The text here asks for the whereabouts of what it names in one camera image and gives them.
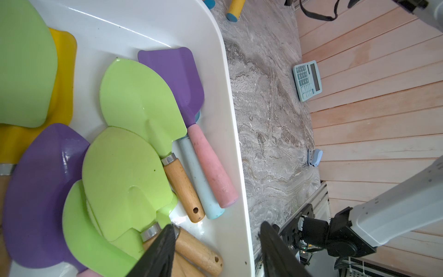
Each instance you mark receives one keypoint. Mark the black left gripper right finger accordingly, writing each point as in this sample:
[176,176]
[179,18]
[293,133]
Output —
[277,258]

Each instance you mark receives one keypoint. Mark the green trowel wooden handle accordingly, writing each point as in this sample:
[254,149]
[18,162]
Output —
[134,97]

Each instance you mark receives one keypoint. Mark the green shovel blue handle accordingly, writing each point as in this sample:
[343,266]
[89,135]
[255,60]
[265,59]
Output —
[199,181]

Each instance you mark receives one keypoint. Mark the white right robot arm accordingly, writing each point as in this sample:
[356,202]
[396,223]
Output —
[415,202]

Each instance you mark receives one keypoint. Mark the white plastic storage box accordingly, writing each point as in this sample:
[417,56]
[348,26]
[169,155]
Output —
[106,30]

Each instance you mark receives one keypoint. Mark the large green shovel blade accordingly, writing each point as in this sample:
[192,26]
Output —
[28,65]

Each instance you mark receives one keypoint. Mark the green shovel wooden handle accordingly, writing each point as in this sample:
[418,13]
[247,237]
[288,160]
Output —
[126,185]

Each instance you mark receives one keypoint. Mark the light blue calculator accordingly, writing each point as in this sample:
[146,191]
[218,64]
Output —
[307,80]

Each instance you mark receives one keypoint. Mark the yellow square shovel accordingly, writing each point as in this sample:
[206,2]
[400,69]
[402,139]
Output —
[234,11]

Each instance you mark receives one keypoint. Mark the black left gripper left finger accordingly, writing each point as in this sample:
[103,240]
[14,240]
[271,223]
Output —
[157,261]

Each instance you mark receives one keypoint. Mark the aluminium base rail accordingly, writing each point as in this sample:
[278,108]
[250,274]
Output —
[350,233]

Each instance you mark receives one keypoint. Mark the purple shovel pink handle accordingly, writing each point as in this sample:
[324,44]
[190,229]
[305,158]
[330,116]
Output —
[178,69]

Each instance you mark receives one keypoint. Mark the yellow shovel in box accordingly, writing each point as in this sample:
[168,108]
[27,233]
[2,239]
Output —
[16,139]

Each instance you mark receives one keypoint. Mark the small blue clip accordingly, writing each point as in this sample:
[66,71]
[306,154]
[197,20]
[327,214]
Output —
[314,157]

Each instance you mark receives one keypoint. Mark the purple trowel wooden handle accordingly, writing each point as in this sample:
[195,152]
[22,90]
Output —
[36,194]

